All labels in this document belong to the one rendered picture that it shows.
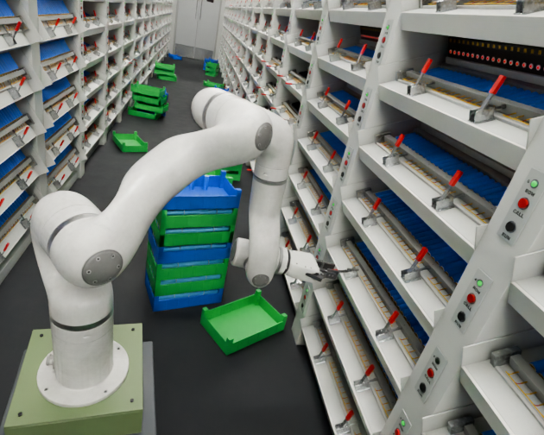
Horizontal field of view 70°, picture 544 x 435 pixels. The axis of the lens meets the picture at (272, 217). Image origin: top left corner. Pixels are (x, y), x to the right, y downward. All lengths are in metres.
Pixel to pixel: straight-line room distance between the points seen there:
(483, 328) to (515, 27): 0.53
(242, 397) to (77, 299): 0.80
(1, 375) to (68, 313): 0.75
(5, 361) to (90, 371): 0.68
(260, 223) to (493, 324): 0.58
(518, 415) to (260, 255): 0.62
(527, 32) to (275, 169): 0.56
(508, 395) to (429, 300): 0.24
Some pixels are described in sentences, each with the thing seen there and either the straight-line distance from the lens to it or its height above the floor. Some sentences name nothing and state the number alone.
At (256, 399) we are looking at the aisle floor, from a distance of 1.49.
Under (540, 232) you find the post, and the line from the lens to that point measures 0.72.
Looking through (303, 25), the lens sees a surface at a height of 1.18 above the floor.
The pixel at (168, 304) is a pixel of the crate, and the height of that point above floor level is 0.03.
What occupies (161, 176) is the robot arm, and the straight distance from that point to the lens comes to 0.77.
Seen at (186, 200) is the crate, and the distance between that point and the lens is 1.46.
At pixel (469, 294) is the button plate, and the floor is 0.79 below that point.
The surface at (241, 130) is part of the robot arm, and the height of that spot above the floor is 0.96.
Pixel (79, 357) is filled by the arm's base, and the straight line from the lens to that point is 0.93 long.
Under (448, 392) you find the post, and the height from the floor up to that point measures 0.60.
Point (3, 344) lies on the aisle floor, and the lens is 1.68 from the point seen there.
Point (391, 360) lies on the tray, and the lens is 1.06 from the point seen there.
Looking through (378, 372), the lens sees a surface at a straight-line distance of 1.23.
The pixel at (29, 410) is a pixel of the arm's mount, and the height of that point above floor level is 0.36.
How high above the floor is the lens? 1.15
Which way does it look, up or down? 26 degrees down
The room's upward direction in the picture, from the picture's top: 13 degrees clockwise
